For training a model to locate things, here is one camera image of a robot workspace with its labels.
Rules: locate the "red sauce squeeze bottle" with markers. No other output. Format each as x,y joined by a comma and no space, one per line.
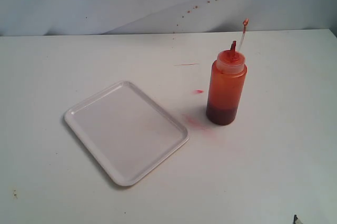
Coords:
228,74

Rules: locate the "white rectangular plastic tray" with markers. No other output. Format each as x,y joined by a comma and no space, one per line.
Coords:
126,131

